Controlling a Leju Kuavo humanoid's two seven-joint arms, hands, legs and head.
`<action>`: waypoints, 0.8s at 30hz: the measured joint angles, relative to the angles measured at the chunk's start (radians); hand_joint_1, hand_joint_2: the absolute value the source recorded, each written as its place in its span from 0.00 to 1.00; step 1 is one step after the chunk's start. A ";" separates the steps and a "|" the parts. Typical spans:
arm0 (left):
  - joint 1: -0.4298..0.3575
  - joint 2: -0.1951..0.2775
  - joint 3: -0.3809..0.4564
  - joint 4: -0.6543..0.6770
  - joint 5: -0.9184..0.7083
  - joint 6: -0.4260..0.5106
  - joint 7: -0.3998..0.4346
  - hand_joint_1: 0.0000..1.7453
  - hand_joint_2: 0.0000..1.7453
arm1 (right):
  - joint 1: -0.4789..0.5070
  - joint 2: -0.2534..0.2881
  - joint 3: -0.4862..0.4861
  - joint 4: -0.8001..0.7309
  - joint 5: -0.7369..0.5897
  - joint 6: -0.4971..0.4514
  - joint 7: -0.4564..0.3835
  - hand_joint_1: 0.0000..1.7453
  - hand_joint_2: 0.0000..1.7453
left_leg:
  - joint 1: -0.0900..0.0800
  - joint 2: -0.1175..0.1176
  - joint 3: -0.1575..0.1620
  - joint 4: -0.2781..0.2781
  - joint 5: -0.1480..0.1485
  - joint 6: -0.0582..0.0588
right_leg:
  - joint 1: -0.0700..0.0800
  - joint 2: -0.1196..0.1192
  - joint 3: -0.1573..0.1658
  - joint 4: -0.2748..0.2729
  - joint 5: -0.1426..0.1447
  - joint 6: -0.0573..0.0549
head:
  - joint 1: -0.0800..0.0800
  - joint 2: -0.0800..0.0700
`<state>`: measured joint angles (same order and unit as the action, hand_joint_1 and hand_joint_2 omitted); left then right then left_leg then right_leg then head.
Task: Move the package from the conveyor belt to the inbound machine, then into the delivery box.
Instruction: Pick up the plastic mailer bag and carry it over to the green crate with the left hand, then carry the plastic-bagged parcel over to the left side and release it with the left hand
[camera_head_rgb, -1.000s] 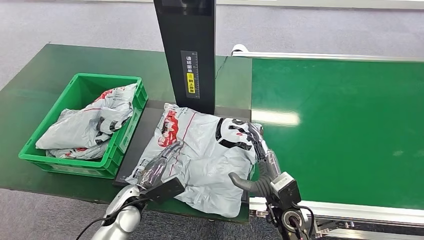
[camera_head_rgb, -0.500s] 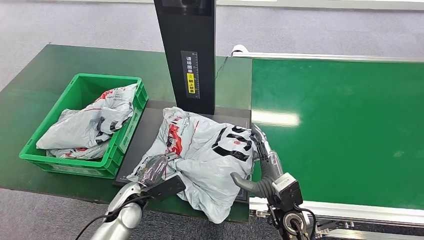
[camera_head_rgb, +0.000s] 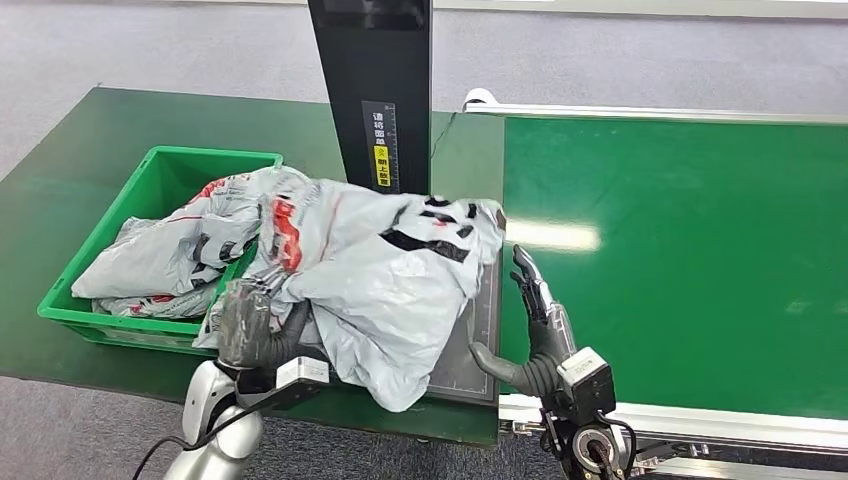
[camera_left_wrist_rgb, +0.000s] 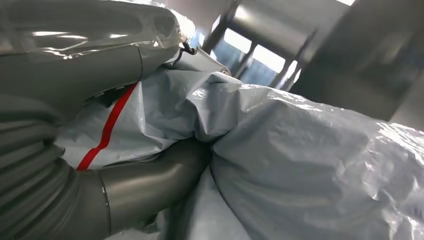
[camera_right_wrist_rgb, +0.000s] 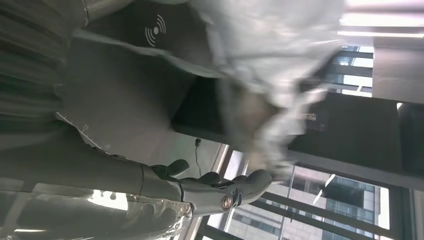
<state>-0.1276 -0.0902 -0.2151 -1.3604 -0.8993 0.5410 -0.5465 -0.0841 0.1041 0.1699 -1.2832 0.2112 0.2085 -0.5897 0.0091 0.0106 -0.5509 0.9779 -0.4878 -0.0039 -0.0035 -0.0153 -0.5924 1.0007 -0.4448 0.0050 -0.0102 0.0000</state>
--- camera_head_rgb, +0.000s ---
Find crumpled grey mailer bag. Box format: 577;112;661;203
91;283;221;321

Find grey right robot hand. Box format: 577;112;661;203
468;244;578;399

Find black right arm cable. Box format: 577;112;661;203
596;410;639;465

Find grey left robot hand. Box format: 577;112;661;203
215;276;313;371

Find grey mailer bag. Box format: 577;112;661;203
192;165;508;414
70;170;268;300
91;283;221;321

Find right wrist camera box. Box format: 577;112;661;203
555;345;618;427

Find thin black power cable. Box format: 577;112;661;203
429;111;458;160

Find black inbound scanner machine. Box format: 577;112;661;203
306;0;503;406

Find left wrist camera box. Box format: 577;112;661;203
273;356;331;393

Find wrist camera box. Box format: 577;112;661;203
273;356;331;393
555;345;618;427

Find grey mailer bag, black stripes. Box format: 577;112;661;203
70;170;268;300

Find aluminium conveyor frame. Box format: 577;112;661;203
461;87;848;480

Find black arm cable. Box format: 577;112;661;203
131;394;273;480
596;410;639;465

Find green conveyor belt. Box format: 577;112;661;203
498;115;848;421

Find black and yellow label sticker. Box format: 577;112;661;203
361;100;401;195

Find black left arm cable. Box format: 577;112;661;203
131;394;273;480

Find green plastic crate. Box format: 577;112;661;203
37;145;285;358

